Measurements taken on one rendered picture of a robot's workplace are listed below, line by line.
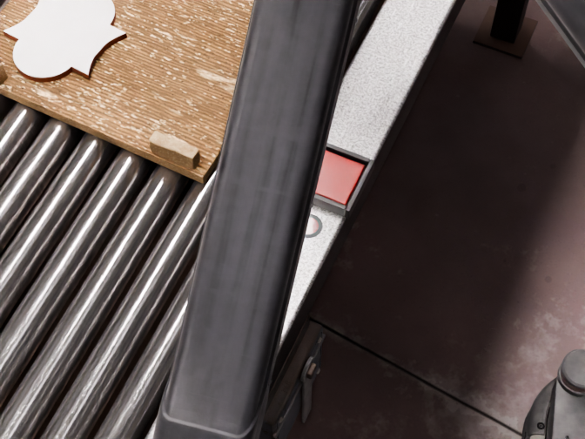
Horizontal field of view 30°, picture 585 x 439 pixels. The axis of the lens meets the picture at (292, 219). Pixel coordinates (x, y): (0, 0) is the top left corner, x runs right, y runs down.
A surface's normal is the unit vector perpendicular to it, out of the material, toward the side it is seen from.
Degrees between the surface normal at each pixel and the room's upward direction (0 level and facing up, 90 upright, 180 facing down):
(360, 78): 0
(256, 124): 39
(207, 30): 0
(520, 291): 0
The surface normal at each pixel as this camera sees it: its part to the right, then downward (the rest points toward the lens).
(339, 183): 0.00, -0.51
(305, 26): -0.09, 0.18
